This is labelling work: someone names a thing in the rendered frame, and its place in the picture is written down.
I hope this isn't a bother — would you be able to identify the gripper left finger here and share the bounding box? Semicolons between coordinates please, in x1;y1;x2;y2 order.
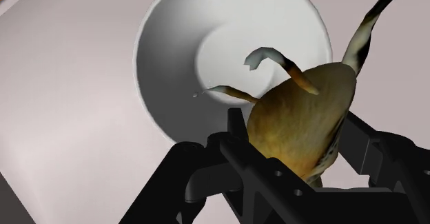
119;108;316;224

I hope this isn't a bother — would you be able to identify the brown animal figure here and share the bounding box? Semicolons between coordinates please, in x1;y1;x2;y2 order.
201;0;406;188

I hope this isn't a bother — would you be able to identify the white bowl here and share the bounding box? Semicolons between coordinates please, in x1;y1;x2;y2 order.
133;0;334;146

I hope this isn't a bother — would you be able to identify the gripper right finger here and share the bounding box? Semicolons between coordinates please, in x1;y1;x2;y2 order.
337;110;430;224

